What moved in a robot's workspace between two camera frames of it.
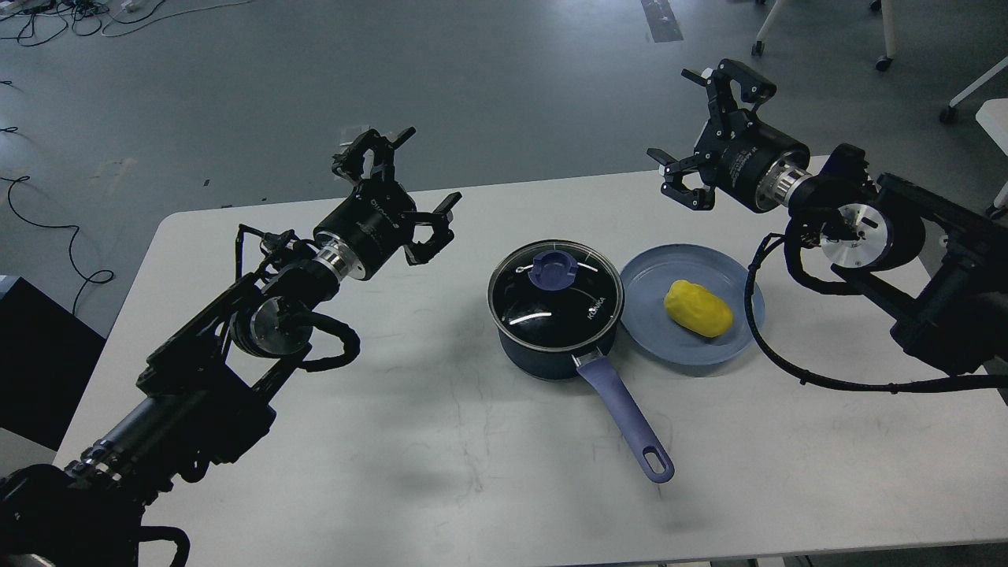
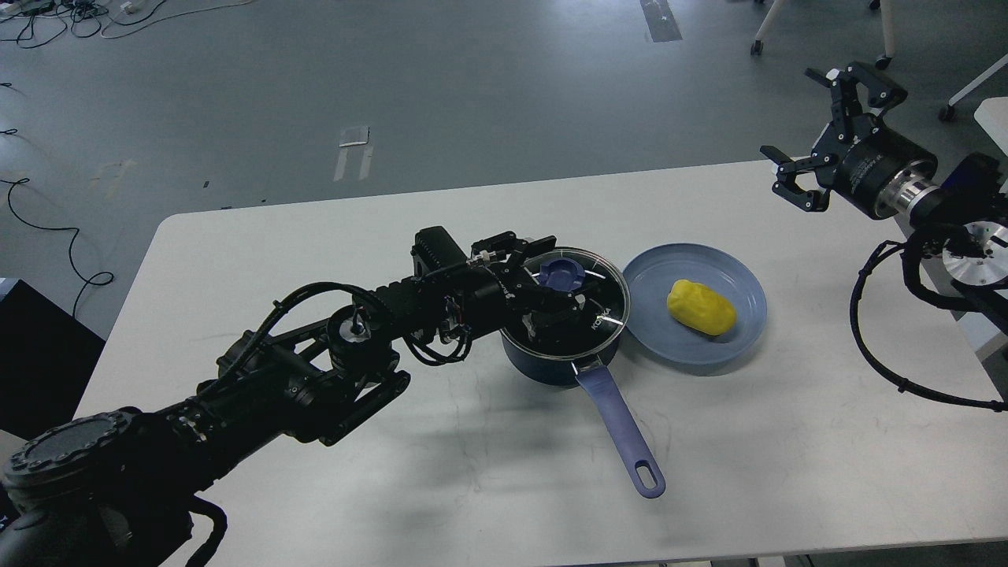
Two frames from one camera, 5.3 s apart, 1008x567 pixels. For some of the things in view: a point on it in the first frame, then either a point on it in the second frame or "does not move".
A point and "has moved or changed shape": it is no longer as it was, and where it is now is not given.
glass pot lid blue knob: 556,295 has moved or changed shape
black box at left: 46,354 does not move
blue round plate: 645,318 does not move
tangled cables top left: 35,21 does not move
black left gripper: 371,227 → 507,271
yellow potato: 698,308 does not move
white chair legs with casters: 883,63 does not move
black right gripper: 735,164 → 880,172
